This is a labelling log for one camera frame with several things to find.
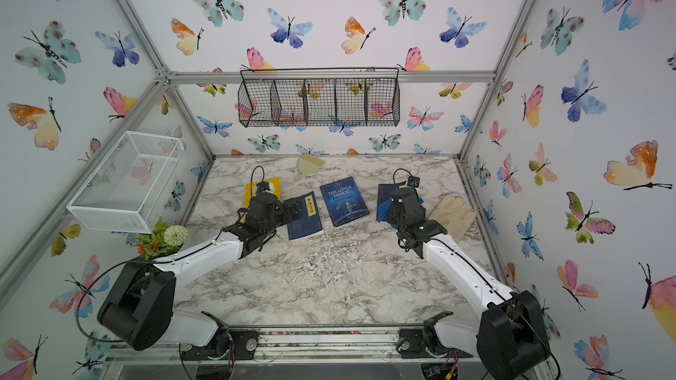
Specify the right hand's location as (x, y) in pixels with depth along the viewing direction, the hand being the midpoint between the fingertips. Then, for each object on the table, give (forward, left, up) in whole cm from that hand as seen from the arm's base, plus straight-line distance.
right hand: (405, 202), depth 84 cm
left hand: (+1, +36, -4) cm, 36 cm away
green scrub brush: (+30, +37, -18) cm, 51 cm away
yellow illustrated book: (+15, +59, -17) cm, 63 cm away
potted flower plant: (-15, +71, -2) cm, 73 cm away
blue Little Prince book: (+11, +21, -17) cm, 29 cm away
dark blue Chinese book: (0, +32, -15) cm, 36 cm away
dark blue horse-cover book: (+3, +6, -4) cm, 8 cm away
